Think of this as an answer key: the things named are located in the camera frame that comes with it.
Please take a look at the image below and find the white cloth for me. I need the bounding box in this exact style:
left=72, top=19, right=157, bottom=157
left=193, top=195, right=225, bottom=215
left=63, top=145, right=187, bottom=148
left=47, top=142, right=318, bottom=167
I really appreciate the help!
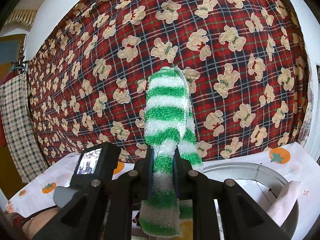
left=266, top=181, right=302, bottom=226

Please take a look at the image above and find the green white striped towel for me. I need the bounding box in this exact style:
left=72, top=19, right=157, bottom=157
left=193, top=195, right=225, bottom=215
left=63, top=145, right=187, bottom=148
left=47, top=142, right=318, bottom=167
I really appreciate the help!
left=139, top=67, right=203, bottom=238

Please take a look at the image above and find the person's left hand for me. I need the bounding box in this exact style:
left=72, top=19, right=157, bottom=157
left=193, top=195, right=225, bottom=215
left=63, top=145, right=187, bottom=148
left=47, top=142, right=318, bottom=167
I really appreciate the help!
left=22, top=207, right=60, bottom=239

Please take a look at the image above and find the round metal cookie tin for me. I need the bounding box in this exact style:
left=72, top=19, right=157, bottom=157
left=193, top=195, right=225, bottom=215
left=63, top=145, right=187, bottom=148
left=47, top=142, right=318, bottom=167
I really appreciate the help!
left=203, top=162, right=299, bottom=239

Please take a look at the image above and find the amber round lidded container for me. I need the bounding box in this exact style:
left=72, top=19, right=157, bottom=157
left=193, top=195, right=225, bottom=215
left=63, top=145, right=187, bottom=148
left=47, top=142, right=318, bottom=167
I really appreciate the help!
left=131, top=220, right=193, bottom=240

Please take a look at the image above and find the white fruit print tablecloth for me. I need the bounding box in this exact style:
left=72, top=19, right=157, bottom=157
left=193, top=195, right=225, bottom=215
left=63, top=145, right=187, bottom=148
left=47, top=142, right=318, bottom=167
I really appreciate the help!
left=6, top=142, right=319, bottom=239

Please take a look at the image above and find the checkered hanging cloth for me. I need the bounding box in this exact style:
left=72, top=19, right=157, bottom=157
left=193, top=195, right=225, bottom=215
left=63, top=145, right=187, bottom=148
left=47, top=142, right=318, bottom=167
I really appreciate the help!
left=1, top=73, right=48, bottom=183

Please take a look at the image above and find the wooden door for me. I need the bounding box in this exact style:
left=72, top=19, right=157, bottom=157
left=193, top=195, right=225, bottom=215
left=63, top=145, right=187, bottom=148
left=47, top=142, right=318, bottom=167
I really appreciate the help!
left=0, top=34, right=26, bottom=80

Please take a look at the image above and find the red plaid bear blanket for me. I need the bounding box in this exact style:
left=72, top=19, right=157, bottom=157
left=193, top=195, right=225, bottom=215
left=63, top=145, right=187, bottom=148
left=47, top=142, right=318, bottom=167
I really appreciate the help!
left=29, top=0, right=309, bottom=164

